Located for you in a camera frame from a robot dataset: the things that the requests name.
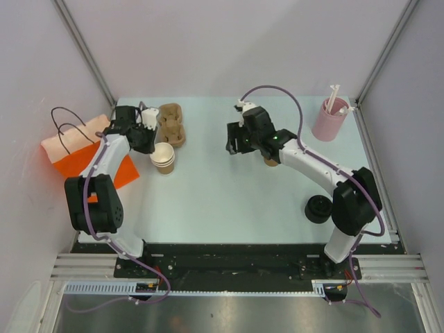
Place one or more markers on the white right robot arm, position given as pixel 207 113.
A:
pixel 355 198

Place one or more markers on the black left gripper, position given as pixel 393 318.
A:
pixel 148 148

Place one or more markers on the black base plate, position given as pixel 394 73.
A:
pixel 305 261

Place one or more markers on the white cable duct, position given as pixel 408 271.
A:
pixel 96 288

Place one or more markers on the stack of brown paper cups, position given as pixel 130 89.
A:
pixel 163 158

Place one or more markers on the pink cylindrical holder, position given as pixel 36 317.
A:
pixel 327 126

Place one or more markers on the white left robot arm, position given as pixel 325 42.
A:
pixel 94 205

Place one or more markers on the brown paper cup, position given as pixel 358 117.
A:
pixel 270 162

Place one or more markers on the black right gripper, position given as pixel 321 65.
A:
pixel 234 131

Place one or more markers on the brown pulp cup carrier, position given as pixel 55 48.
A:
pixel 172 130

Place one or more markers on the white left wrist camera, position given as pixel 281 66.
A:
pixel 149 118

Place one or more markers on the orange paper bag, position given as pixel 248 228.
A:
pixel 74 146

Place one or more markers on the stack of black lids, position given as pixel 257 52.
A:
pixel 318 209

